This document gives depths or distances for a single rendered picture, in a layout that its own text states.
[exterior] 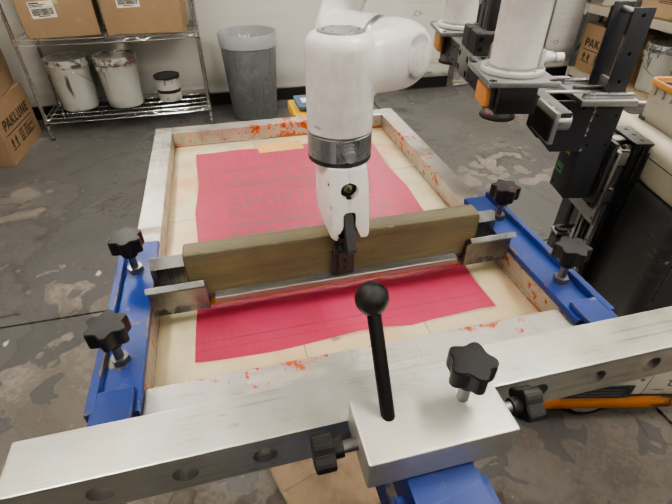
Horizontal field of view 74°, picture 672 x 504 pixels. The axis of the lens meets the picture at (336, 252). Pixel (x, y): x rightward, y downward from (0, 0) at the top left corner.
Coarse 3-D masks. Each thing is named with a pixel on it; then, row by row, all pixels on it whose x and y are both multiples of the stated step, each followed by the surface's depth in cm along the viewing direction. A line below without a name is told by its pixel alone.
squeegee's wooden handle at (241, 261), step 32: (384, 224) 60; (416, 224) 61; (448, 224) 62; (192, 256) 55; (224, 256) 56; (256, 256) 58; (288, 256) 59; (320, 256) 60; (384, 256) 63; (416, 256) 64; (224, 288) 59
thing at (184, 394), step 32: (192, 128) 105; (224, 128) 105; (256, 128) 107; (288, 128) 109; (384, 128) 112; (160, 160) 91; (416, 160) 95; (160, 192) 81; (448, 192) 83; (160, 224) 73; (160, 256) 68; (512, 320) 56; (544, 320) 56; (352, 352) 52; (416, 352) 52; (192, 384) 48; (224, 384) 48; (256, 384) 48; (288, 384) 48
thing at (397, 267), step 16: (432, 256) 65; (448, 256) 65; (352, 272) 62; (368, 272) 62; (384, 272) 63; (400, 272) 64; (240, 288) 60; (256, 288) 60; (272, 288) 60; (288, 288) 60
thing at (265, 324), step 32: (224, 160) 99; (256, 160) 99; (288, 160) 99; (224, 192) 88; (224, 224) 79; (320, 288) 66; (224, 320) 61; (256, 320) 61; (288, 320) 61; (320, 320) 61; (352, 320) 61; (224, 352) 56; (256, 352) 56
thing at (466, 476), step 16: (464, 464) 36; (400, 480) 37; (416, 480) 35; (432, 480) 35; (448, 480) 35; (464, 480) 35; (480, 480) 35; (416, 496) 34; (432, 496) 34; (448, 496) 34; (464, 496) 34; (480, 496) 34
